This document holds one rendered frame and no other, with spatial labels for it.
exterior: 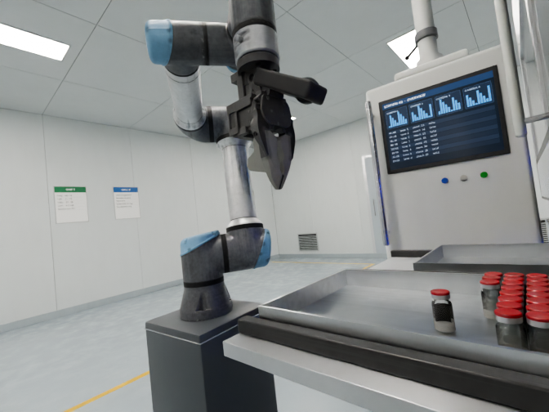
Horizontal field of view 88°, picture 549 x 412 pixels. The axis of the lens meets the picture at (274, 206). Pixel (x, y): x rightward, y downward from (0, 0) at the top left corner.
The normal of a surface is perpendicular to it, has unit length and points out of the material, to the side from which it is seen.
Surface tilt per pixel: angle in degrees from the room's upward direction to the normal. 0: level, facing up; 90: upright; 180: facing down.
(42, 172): 90
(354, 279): 90
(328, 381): 90
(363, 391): 90
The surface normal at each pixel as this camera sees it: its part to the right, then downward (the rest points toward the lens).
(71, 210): 0.74, -0.11
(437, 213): -0.58, 0.03
